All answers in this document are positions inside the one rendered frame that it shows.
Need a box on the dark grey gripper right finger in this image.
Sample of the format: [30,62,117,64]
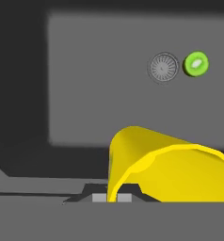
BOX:
[116,183,157,203]

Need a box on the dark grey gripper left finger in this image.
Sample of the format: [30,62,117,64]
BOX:
[62,183,109,204]

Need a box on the yellow cup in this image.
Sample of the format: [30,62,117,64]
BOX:
[106,125,224,203]

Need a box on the grey sink basin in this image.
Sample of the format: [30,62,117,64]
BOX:
[0,0,224,196]

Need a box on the round grey sink drain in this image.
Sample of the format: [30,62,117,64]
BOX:
[146,51,181,85]

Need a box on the green kiwi half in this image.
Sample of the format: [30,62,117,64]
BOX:
[183,51,210,78]

